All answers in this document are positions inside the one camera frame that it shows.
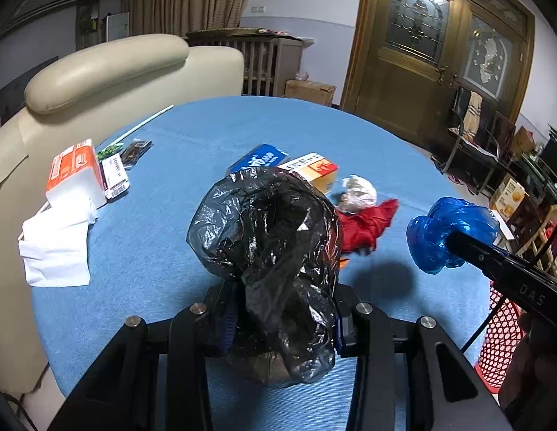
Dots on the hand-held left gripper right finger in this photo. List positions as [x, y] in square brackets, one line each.
[344, 333]

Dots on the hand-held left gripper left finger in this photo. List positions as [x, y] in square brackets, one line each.
[227, 323]

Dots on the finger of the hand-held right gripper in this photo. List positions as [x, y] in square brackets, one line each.
[480, 253]

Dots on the blue plastic bag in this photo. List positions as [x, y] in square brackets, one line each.
[449, 222]

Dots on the red mesh basket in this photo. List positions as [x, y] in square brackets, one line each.
[500, 341]

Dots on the black plastic bag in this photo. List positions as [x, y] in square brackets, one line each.
[269, 256]

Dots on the red cloth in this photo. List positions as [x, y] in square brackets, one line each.
[366, 226]

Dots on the white plastic bag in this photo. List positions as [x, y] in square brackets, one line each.
[359, 193]

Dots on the orange and white carton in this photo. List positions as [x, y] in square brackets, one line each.
[321, 170]

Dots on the blue cardboard box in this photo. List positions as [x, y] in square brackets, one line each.
[258, 157]

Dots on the person's right hand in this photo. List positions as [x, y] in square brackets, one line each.
[532, 368]

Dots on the yellow cardboard box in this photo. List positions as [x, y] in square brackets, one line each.
[509, 195]

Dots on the black monitor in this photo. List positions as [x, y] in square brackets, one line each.
[554, 157]

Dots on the white label snack packet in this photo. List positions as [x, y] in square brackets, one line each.
[114, 177]

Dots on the white tissue sheet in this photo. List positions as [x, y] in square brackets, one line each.
[54, 251]

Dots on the dark snack packet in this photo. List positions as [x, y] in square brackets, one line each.
[136, 152]

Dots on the wooden double door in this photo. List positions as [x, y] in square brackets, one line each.
[408, 63]

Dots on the green snack packet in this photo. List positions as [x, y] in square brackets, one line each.
[109, 150]

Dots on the orange tissue pack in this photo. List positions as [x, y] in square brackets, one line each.
[74, 170]

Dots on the white thin stick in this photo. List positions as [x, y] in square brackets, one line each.
[144, 123]

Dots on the brown cardboard box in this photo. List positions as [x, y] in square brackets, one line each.
[310, 92]

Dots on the wooden slatted cabinet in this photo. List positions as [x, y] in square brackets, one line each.
[265, 60]

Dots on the beige leather armchair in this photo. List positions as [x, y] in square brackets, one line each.
[108, 72]

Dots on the white standing appliance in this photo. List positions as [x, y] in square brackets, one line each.
[117, 27]

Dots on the metal frame chair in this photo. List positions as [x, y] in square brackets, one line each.
[473, 143]

